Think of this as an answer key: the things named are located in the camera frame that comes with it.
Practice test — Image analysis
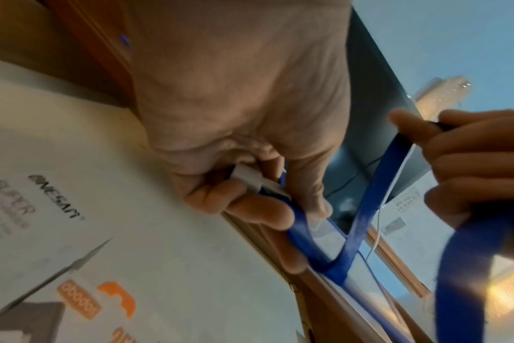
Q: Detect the wooden drawer with white bottom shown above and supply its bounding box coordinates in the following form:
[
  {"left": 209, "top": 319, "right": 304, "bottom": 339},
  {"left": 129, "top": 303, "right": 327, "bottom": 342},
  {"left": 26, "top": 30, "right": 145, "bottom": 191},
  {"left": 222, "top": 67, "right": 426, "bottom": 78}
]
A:
[{"left": 0, "top": 0, "right": 317, "bottom": 343}]

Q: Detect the black television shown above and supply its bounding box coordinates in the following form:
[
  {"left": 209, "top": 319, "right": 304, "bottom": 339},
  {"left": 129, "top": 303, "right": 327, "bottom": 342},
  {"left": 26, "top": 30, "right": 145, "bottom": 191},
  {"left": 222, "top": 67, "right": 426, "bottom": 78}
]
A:
[{"left": 324, "top": 6, "right": 432, "bottom": 237}]

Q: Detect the person's left hand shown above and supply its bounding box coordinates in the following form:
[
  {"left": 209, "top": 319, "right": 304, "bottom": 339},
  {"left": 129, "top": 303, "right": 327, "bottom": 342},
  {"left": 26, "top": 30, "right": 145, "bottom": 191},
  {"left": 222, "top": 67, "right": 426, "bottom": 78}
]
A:
[{"left": 125, "top": 0, "right": 353, "bottom": 275}]

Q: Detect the beige wall lamp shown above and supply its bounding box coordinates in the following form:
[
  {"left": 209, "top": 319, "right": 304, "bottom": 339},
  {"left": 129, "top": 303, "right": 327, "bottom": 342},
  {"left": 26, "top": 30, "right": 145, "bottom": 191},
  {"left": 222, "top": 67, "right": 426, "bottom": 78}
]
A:
[{"left": 413, "top": 75, "right": 472, "bottom": 119}]

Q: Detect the person's right hand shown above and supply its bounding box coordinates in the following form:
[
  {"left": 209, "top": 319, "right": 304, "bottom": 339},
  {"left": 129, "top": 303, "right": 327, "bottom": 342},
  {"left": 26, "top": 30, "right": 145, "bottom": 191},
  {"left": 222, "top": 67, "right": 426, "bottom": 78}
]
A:
[{"left": 388, "top": 108, "right": 514, "bottom": 262}]

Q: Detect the white charger box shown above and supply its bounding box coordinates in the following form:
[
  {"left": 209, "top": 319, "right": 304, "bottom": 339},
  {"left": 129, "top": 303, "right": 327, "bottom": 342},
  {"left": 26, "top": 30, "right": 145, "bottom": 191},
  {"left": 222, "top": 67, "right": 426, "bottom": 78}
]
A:
[{"left": 0, "top": 160, "right": 114, "bottom": 323}]

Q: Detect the blue badge holder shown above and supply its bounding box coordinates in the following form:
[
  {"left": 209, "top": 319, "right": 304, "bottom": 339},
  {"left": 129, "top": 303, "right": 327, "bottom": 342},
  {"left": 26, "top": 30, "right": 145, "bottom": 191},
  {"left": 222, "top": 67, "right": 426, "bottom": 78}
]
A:
[{"left": 229, "top": 133, "right": 514, "bottom": 343}]

